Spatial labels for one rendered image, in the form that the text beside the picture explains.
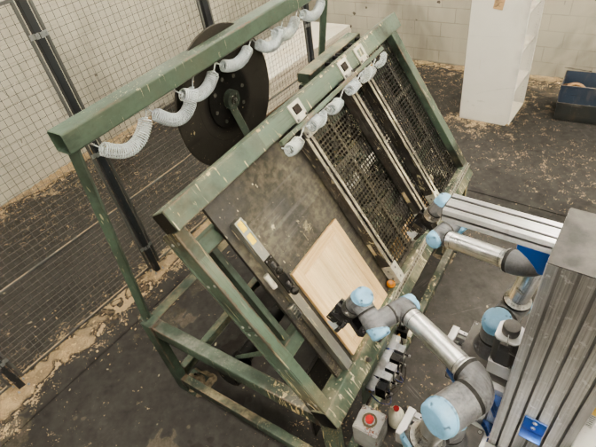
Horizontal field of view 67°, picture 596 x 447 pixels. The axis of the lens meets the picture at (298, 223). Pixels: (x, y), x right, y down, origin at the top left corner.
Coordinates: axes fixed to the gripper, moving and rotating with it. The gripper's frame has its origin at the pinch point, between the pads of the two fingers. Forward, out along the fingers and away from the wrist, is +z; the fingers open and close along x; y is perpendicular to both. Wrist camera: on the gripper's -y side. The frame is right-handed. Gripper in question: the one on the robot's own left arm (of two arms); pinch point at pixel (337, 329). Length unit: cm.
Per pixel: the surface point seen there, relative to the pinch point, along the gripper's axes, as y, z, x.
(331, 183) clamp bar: 49, 6, -65
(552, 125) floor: -57, 121, -436
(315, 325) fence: 7.8, 25.3, -6.6
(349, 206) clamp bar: 34, 12, -66
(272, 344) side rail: 16.7, 16.6, 17.9
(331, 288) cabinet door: 13.2, 27.1, -28.5
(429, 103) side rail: 45, 20, -191
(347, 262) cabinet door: 16, 27, -47
